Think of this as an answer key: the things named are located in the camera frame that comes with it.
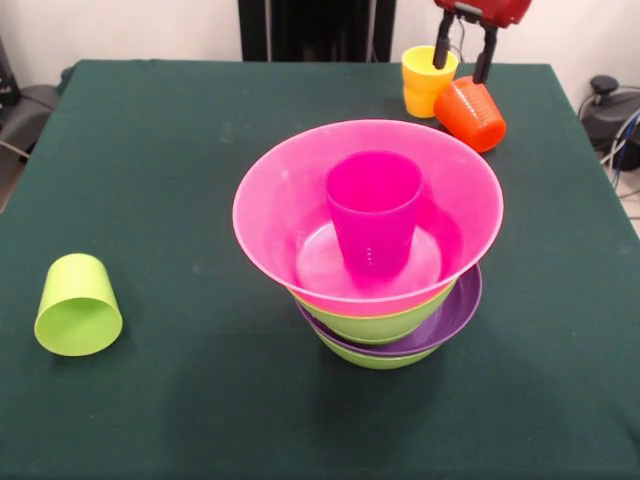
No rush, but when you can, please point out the orange plastic cup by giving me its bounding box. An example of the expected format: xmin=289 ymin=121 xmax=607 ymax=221
xmin=433 ymin=75 xmax=508 ymax=154

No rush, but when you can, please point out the tangle of cables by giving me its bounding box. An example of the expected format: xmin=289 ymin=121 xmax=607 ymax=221
xmin=598 ymin=107 xmax=640 ymax=201

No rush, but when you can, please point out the small green plastic bowl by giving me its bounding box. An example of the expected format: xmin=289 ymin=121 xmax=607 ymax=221
xmin=344 ymin=333 xmax=426 ymax=348

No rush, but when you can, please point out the dark green tablecloth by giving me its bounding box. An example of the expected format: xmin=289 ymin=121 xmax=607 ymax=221
xmin=0 ymin=59 xmax=640 ymax=480

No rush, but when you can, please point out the lime green plastic cup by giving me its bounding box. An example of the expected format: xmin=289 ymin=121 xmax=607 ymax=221
xmin=33 ymin=253 xmax=124 ymax=358

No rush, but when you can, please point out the medium green plastic bowl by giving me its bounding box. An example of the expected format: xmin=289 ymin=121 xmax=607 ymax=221
xmin=314 ymin=329 xmax=442 ymax=371

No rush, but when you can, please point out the yellow plastic cup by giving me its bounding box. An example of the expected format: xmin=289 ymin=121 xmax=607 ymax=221
xmin=400 ymin=44 xmax=460 ymax=96
xmin=403 ymin=85 xmax=444 ymax=120

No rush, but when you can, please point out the large green plastic bowl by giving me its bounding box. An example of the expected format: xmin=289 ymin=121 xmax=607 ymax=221
xmin=292 ymin=279 xmax=459 ymax=346

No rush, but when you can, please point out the purple plastic bowl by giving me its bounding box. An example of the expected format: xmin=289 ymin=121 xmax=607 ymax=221
xmin=294 ymin=262 xmax=484 ymax=357

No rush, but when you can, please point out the large pink plastic bowl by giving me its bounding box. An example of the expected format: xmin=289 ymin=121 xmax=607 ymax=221
xmin=232 ymin=118 xmax=506 ymax=305

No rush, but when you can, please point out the purple plastic cup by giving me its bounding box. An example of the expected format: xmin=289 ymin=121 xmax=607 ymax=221
xmin=323 ymin=149 xmax=425 ymax=278

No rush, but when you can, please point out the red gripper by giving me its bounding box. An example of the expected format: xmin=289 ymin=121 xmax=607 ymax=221
xmin=432 ymin=0 xmax=533 ymax=86

